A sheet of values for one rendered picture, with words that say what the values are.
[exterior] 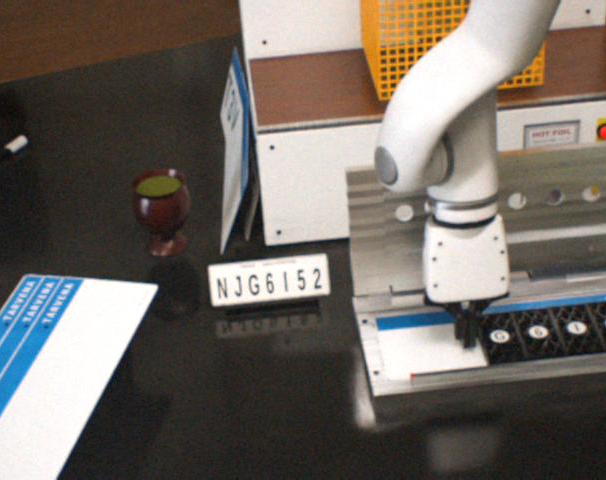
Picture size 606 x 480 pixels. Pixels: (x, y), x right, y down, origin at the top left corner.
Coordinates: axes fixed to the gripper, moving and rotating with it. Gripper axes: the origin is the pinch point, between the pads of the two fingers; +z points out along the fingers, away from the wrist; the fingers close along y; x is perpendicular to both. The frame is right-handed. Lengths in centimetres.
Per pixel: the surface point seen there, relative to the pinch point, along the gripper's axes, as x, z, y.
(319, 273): 16.2, -2.6, -16.8
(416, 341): 2.5, 2.2, -6.0
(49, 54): 101, -16, -59
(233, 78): 65, -18, -25
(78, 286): 10.2, -6.8, -48.2
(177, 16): 113, -19, -35
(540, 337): -0.9, 1.7, 9.1
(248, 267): 16.6, -4.3, -26.3
